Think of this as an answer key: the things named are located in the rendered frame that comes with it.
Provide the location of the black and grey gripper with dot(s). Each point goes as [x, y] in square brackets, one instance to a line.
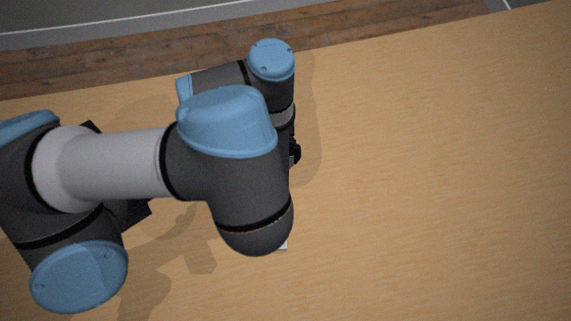
[294, 148]

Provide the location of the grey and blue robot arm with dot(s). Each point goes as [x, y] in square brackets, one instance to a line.
[222, 149]

